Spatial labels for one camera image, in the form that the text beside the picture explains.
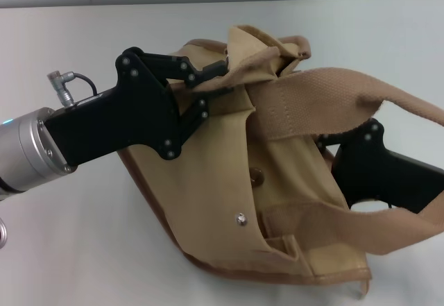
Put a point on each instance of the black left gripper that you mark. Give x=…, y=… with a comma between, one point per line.
x=121, y=122

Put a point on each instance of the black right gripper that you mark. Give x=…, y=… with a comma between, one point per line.
x=374, y=170

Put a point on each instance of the khaki canvas food bag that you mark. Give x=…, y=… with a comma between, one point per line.
x=215, y=181

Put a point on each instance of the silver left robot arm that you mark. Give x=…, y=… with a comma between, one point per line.
x=21, y=153

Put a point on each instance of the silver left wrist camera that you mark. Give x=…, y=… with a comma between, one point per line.
x=2, y=233

